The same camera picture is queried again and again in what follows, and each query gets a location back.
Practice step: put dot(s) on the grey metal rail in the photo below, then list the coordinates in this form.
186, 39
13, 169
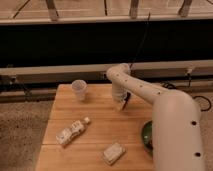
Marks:
93, 72

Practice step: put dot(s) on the plastic bottle with label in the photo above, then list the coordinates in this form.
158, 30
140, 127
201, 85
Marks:
72, 131

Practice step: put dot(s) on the green plate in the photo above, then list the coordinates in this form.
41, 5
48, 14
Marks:
146, 136

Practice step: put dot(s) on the translucent white gripper tip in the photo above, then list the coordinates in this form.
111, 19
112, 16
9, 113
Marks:
119, 97

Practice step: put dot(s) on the white wrapped packet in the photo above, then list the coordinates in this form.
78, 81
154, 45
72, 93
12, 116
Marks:
113, 152

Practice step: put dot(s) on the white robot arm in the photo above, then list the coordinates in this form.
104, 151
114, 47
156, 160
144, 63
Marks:
176, 133

